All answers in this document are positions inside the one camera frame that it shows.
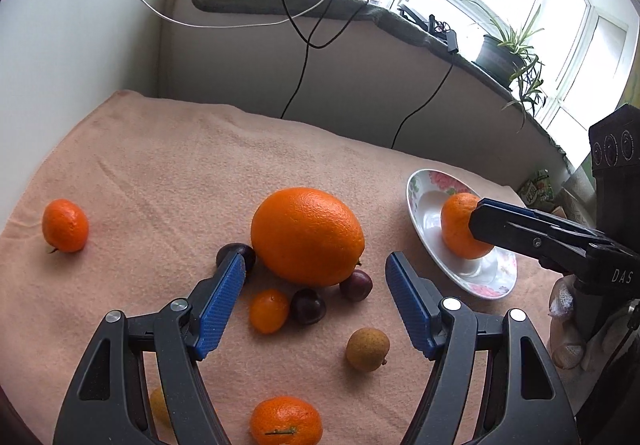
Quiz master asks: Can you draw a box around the black cable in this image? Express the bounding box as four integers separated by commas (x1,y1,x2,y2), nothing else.
391,45,457,149
215,0,371,120

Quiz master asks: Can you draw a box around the black clamp device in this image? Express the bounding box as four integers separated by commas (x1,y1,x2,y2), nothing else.
397,4,458,53

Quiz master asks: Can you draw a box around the orange kumquat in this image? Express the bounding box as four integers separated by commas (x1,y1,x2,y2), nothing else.
249,289,291,335

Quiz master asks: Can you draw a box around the dark purple plum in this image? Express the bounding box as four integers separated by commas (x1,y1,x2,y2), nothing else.
216,242,257,278
340,270,374,302
290,288,327,326

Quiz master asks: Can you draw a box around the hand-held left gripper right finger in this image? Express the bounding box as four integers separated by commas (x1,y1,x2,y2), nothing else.
385,251,581,445

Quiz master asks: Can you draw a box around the rough-skinned orange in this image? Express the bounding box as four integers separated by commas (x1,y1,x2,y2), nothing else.
440,192,496,260

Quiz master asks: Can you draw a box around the brown longan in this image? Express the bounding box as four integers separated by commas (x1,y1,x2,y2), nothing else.
345,327,391,373
149,386,173,428

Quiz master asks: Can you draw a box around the pink blanket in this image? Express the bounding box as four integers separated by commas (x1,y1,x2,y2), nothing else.
0,90,586,445

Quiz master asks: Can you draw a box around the floral white plate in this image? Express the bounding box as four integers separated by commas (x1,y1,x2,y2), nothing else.
406,169,518,301

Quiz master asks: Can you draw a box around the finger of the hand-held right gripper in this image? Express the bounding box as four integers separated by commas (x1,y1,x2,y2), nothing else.
468,206,607,262
476,197,602,240

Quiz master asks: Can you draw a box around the potted green plant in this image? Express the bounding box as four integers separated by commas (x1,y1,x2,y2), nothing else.
462,0,548,130

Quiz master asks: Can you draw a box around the green snack packet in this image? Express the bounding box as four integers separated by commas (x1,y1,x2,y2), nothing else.
517,170,556,206

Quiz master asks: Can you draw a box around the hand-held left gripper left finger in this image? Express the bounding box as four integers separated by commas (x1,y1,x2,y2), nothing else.
52,250,248,445

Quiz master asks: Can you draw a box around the small mandarin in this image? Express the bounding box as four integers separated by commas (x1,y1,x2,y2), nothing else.
41,199,90,254

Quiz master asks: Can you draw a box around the stemmed mandarin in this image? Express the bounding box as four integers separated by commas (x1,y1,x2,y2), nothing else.
250,396,323,445

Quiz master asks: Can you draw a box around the large smooth orange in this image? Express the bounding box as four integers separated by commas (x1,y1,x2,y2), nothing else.
250,187,366,288

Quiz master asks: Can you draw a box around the person's right hand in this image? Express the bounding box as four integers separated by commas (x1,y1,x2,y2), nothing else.
547,275,616,371

